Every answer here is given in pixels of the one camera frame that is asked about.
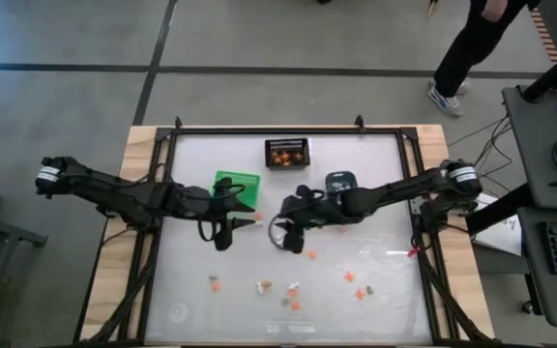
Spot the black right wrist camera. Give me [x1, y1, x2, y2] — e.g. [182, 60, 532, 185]
[314, 190, 350, 222]

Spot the black floor cable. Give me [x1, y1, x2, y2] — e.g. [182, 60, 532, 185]
[446, 115, 514, 180]

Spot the black right camera cable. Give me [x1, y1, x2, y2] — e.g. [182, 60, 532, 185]
[267, 215, 290, 251]

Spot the black plastic basket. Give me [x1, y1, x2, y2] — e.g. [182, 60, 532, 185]
[263, 137, 311, 170]

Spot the teal plastic bin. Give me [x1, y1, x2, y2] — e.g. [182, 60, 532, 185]
[325, 170, 360, 194]

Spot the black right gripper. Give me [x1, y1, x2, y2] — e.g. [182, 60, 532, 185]
[274, 185, 326, 254]

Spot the grey desk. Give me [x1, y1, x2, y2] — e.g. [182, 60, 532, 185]
[500, 84, 557, 330]

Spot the white paper sheet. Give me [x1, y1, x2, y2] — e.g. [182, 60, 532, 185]
[474, 191, 522, 257]

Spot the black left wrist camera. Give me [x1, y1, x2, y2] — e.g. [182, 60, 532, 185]
[181, 186, 214, 218]

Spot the black monitor pole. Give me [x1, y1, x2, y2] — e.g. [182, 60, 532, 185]
[519, 36, 557, 103]

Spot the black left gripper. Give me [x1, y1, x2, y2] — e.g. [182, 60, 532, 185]
[210, 176, 258, 252]

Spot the person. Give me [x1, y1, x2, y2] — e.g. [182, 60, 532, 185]
[426, 0, 542, 118]

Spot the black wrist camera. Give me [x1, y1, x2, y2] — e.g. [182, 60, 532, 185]
[181, 186, 214, 218]
[314, 190, 350, 222]

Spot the black control box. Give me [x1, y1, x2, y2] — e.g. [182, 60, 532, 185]
[465, 182, 536, 237]

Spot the green plastic basket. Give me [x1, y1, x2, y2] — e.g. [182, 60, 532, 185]
[210, 169, 262, 210]

